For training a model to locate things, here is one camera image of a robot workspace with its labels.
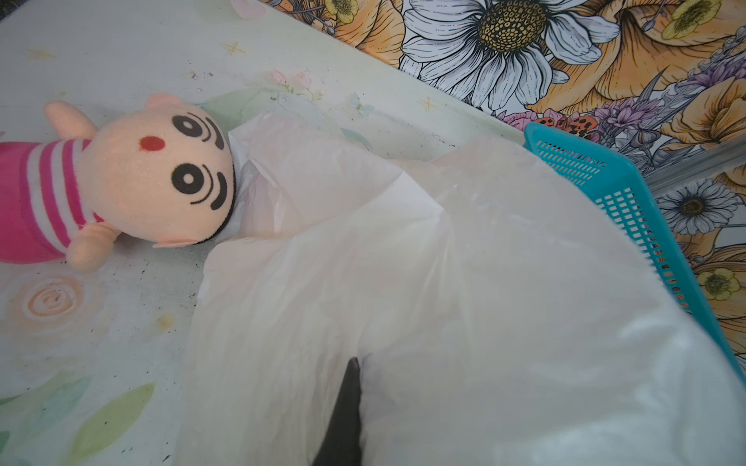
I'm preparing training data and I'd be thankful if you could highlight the teal plastic basket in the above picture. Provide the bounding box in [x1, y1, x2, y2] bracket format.
[524, 122, 745, 381]

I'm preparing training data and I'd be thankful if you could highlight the white plastic bag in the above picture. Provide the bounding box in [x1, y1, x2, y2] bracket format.
[174, 115, 745, 465]

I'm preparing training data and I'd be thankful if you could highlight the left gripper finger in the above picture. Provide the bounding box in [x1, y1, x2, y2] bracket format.
[312, 358, 363, 466]

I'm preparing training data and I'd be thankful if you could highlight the cartoon boy doll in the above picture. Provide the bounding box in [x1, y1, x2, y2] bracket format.
[1, 94, 236, 273]

